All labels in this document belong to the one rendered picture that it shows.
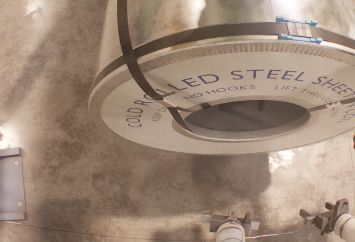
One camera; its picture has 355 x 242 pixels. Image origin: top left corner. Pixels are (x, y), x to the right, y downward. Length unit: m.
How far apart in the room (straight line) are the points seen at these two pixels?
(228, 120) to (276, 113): 0.23
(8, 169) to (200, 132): 1.38
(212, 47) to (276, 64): 0.18
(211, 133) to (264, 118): 0.26
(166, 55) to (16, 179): 1.64
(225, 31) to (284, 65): 0.19
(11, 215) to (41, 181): 0.33
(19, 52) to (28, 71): 0.22
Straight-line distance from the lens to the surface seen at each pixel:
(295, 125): 1.36
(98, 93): 0.94
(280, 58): 0.74
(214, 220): 0.99
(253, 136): 1.45
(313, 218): 1.14
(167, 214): 1.89
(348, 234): 1.04
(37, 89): 2.27
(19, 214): 2.08
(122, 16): 0.78
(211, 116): 1.43
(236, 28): 0.67
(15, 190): 2.14
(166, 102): 0.82
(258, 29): 0.67
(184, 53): 0.70
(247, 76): 0.82
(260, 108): 1.48
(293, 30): 0.69
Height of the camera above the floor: 1.89
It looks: 70 degrees down
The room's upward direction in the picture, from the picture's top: 11 degrees clockwise
